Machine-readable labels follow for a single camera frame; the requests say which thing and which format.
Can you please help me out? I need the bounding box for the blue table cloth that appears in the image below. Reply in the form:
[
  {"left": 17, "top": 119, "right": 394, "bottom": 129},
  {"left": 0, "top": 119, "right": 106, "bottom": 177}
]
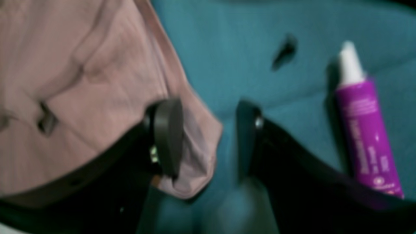
[{"left": 138, "top": 0, "right": 415, "bottom": 234}]

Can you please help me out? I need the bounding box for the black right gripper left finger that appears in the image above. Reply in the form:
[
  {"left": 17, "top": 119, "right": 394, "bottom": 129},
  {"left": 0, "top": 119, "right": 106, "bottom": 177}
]
[{"left": 1, "top": 99, "right": 183, "bottom": 234}]

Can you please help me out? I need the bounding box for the purple glue tube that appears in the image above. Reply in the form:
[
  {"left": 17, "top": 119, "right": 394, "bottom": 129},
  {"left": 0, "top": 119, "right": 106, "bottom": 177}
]
[{"left": 335, "top": 41, "right": 405, "bottom": 199}]

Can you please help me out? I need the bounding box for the pink T-shirt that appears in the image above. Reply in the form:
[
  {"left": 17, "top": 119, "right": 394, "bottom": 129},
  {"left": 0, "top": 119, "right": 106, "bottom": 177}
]
[{"left": 1, "top": 0, "right": 223, "bottom": 199}]

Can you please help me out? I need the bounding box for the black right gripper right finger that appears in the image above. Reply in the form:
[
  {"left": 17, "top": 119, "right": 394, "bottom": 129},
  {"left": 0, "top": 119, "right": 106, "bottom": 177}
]
[{"left": 236, "top": 100, "right": 415, "bottom": 234}]

